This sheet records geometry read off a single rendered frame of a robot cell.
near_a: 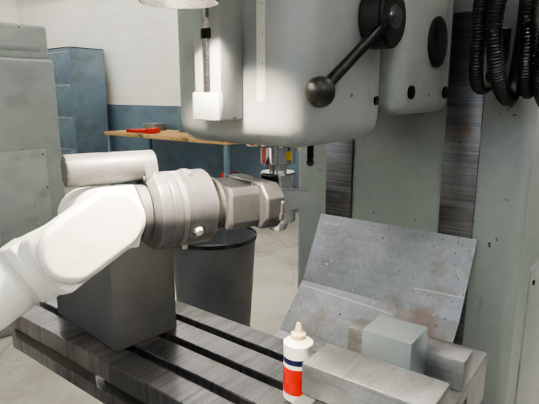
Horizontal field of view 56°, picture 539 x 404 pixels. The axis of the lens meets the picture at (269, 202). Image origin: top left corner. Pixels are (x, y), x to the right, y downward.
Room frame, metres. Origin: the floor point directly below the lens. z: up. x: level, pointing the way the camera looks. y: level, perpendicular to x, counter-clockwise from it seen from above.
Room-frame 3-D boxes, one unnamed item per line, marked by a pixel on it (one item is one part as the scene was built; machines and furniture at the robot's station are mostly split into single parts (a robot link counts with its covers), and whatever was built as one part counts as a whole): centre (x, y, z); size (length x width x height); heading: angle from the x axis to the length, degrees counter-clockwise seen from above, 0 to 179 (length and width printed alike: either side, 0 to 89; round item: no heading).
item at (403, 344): (0.54, -0.15, 1.07); 0.06 x 0.05 x 0.06; 54
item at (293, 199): (0.62, -0.03, 1.24); 0.06 x 0.02 x 0.03; 123
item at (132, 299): (0.86, 0.28, 1.06); 0.22 x 0.12 x 0.20; 46
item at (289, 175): (0.65, -0.01, 1.26); 0.05 x 0.05 x 0.01
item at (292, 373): (0.62, -0.04, 1.01); 0.04 x 0.04 x 0.11
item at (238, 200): (0.60, 0.07, 1.23); 0.13 x 0.12 x 0.10; 33
